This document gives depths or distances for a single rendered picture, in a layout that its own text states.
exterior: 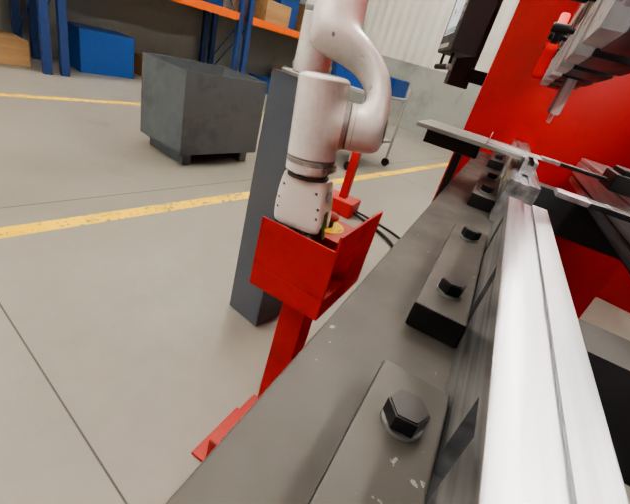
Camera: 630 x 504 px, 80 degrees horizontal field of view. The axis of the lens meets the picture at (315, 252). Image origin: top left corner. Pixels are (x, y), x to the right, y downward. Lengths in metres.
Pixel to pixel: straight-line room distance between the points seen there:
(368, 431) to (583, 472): 0.11
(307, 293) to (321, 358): 0.37
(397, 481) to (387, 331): 0.17
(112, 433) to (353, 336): 1.06
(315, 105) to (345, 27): 0.14
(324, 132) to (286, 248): 0.21
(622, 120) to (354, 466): 1.86
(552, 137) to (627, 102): 0.26
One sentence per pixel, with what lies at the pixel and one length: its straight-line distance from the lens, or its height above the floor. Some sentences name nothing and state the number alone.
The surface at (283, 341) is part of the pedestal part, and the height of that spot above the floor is 0.50.
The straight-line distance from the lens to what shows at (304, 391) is 0.30.
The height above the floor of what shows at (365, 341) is 0.88.
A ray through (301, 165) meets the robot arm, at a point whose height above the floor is 0.92.
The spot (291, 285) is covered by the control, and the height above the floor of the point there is 0.71.
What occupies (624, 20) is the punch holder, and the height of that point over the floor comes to 1.18.
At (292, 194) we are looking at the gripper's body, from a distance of 0.67.
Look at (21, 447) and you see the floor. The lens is 1.36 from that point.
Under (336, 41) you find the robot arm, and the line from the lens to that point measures 0.69.
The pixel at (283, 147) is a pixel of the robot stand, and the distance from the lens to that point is 1.33.
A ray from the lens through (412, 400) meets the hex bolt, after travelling 0.26.
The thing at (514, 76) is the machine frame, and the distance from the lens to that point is 1.95.
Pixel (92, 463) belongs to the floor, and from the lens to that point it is 1.29.
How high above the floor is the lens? 1.10
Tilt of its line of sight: 28 degrees down
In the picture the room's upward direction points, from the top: 16 degrees clockwise
